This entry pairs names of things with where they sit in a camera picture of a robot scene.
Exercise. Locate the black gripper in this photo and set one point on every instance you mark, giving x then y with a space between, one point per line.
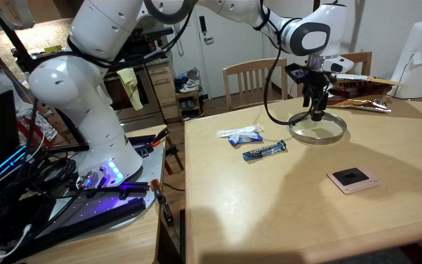
317 86

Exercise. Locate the glass pot lid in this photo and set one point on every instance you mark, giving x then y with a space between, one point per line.
330 128

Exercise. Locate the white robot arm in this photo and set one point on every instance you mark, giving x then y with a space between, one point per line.
71 80

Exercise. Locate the blue sachet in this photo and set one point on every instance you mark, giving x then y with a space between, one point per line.
244 139

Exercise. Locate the white plastic-wrapped object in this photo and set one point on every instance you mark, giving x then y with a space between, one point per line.
247 130

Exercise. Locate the brown snack bag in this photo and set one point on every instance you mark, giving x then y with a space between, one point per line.
351 86

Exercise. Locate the dark blue snack bar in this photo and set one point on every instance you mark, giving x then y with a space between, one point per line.
264 152

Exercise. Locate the right wooden chair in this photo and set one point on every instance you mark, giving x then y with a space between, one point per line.
344 64

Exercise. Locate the wooden chair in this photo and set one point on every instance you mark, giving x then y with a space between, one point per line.
344 64
245 83

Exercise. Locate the left wooden chair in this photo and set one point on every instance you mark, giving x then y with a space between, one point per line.
245 83

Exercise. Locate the pink square device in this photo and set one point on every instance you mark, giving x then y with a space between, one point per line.
354 180

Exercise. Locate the yellow cloth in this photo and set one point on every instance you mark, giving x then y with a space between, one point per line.
130 83

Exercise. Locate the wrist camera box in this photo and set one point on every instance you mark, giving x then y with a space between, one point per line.
297 73

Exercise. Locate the robot mounting base plate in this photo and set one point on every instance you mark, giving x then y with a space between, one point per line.
97 211

